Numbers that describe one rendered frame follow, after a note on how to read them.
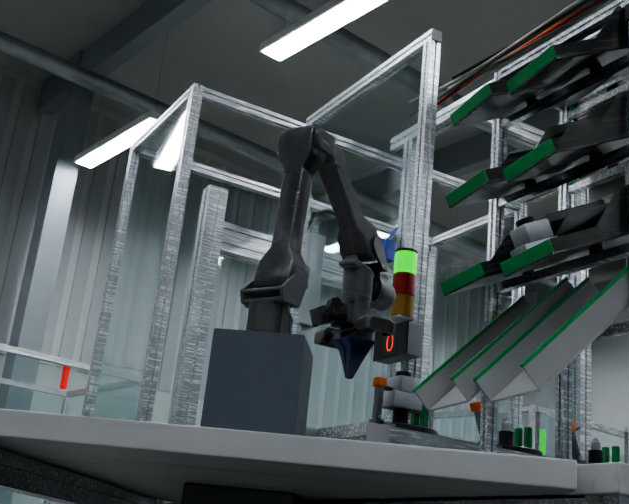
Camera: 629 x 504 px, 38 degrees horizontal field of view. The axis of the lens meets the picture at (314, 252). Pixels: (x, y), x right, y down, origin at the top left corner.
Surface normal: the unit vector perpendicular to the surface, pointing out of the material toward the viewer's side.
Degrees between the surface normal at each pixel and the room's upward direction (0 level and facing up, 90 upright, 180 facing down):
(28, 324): 90
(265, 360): 90
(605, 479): 90
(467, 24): 180
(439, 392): 90
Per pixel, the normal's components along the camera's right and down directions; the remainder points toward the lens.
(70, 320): 0.64, -0.19
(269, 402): -0.09, -0.33
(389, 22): -0.10, 0.94
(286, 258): -0.48, -0.55
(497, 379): 0.35, -0.28
